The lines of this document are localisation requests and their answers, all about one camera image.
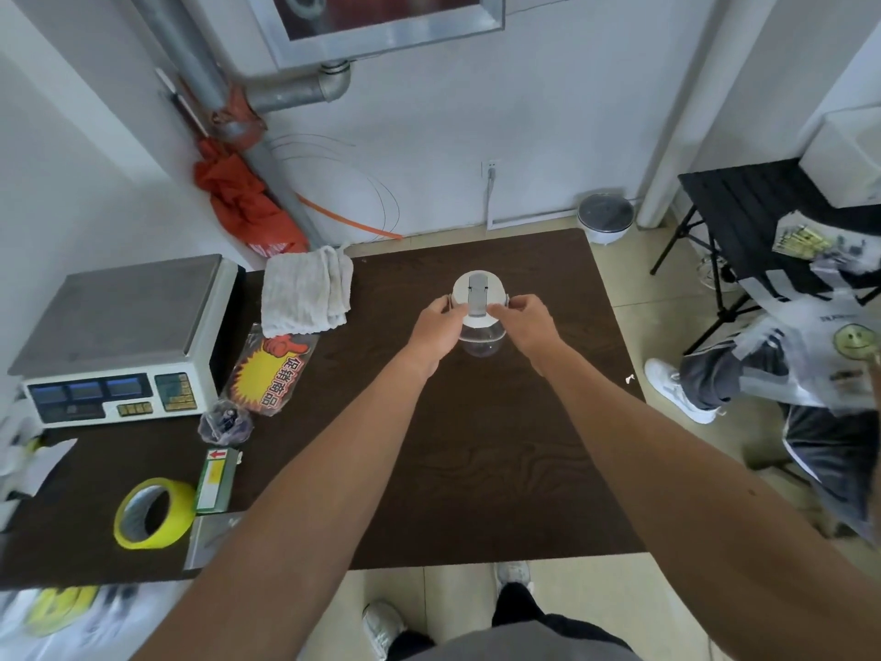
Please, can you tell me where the dark stool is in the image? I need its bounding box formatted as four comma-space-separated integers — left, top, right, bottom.
742, 446, 854, 538

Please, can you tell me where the white round bin dark lid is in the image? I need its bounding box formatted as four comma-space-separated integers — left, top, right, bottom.
576, 192, 636, 247

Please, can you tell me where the small zip bag of screws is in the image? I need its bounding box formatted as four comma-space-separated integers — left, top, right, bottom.
182, 512, 246, 572

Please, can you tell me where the orange cable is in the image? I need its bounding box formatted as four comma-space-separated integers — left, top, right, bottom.
296, 192, 406, 241

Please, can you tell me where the white ribbed cloth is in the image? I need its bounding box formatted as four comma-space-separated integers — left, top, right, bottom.
260, 243, 356, 338

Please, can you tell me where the white electronic scale steel pan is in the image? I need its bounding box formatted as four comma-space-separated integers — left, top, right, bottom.
6, 252, 240, 429

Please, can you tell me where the person's right white shoe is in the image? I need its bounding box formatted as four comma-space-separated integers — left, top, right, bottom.
495, 560, 535, 593

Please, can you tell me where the person's white shoe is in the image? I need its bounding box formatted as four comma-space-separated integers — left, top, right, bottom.
495, 560, 535, 593
361, 598, 407, 661

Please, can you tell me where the white round patterned object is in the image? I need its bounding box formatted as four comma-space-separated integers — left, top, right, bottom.
696, 253, 738, 291

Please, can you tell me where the person's left forearm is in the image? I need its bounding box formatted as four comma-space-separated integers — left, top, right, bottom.
134, 353, 441, 661

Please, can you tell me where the white printed plastic bag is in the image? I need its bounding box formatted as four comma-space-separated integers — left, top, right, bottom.
732, 226, 881, 414

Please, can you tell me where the clear bag yellow starburst sign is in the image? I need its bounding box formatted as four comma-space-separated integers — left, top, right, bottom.
219, 324, 320, 418

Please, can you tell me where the small clear round container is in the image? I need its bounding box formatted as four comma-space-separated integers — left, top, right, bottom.
197, 399, 254, 447

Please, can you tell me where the white plastic pipe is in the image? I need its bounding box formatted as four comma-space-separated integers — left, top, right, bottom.
636, 0, 762, 230

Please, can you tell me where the person's grey shirt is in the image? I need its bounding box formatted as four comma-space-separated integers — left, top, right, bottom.
406, 620, 645, 661

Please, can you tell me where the pile of white plastic bags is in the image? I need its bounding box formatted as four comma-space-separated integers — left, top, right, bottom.
0, 398, 78, 531

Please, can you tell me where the grey metal pipe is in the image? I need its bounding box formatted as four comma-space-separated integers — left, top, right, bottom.
127, 0, 352, 249

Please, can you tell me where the small green box red arrow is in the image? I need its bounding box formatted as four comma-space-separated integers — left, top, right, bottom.
194, 446, 242, 516

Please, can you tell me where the metal framed red cabinet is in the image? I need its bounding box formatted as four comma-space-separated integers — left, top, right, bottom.
244, 0, 507, 70

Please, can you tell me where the yellow tape roll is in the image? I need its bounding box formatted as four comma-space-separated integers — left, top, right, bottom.
112, 476, 199, 552

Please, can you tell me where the person's left hand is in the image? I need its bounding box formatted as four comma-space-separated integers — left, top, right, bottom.
402, 295, 471, 379

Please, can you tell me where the thin wire loop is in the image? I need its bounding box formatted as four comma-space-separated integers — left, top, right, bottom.
268, 133, 404, 236

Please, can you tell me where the person's right forearm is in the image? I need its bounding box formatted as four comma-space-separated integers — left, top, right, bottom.
536, 343, 881, 661

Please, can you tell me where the person's left white shoe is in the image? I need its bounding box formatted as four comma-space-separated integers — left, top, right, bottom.
361, 598, 407, 661

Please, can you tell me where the white plastic box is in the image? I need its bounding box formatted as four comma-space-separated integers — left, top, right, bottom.
797, 106, 881, 209

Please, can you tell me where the clear jar with white lid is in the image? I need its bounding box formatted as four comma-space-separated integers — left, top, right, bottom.
451, 269, 512, 359

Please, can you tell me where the white bag with yellow smiley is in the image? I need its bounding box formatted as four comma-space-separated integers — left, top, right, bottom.
0, 583, 187, 661

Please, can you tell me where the black folding stool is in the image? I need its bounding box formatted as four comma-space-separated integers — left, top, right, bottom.
649, 157, 881, 355

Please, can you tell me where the person's right hand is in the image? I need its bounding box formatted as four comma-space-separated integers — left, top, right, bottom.
486, 293, 569, 376

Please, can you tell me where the grey wall plug with conduit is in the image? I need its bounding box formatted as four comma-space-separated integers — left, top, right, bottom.
480, 160, 500, 231

